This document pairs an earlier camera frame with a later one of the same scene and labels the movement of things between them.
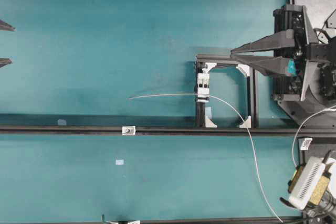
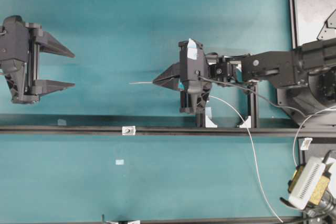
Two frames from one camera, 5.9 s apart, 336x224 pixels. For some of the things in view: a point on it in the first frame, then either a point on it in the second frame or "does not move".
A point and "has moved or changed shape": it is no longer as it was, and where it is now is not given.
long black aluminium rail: [166, 130] does not move
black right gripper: [289, 30] -> [190, 75]
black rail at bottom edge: [305, 219] does not move
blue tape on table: [119, 162] does not move
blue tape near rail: [62, 122] does not move
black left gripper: [6, 27] -> [19, 59]
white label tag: [306, 143] does not move
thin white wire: [213, 97] has moved or changed shape
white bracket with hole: [128, 130] does not move
